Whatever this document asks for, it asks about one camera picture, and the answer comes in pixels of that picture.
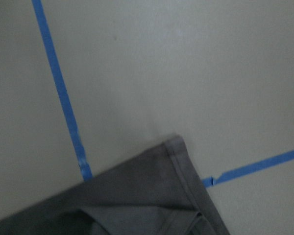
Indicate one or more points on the dark brown t-shirt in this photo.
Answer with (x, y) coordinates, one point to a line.
(155, 193)

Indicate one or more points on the blue tape grid lines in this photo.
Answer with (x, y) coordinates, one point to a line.
(72, 126)

